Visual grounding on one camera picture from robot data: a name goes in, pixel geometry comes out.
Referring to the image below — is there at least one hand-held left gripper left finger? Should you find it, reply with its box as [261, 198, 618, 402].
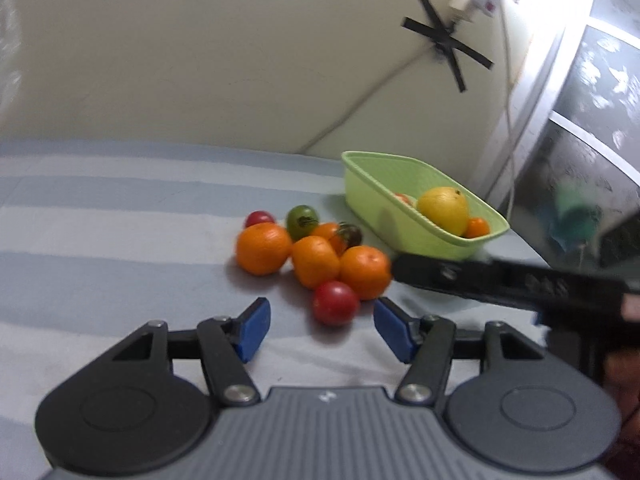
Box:
[74, 297, 272, 407]

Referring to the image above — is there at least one green plastic basket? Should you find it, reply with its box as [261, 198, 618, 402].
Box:
[341, 151, 511, 262]

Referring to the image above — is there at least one orange tomato with stem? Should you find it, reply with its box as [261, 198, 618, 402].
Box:
[311, 222, 347, 257]

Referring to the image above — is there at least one striped blue white bedsheet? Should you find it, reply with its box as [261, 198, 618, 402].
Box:
[0, 139, 551, 480]

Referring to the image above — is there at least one mandarin orange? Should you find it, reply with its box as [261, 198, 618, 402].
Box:
[291, 235, 341, 290]
[235, 222, 293, 276]
[339, 245, 392, 301]

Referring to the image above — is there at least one grey wall cable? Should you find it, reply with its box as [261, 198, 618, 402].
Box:
[297, 45, 441, 155]

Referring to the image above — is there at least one person's right hand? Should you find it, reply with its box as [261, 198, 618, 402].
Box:
[604, 349, 640, 480]

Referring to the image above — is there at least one orange cherry tomato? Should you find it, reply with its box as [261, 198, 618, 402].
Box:
[464, 216, 492, 239]

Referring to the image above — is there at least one black tape cross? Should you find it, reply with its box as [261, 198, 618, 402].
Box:
[402, 0, 494, 94]

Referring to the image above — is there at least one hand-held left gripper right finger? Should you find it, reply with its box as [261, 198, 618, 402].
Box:
[373, 297, 572, 407]

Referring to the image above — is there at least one white hanging cable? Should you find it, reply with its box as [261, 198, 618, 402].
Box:
[495, 0, 517, 216]

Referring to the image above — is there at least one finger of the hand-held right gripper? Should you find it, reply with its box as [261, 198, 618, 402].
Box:
[392, 253, 640, 322]

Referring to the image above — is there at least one window frame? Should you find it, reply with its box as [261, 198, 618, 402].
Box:
[469, 0, 640, 281]

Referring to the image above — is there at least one large yellow orange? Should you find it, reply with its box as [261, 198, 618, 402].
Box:
[416, 186, 471, 237]

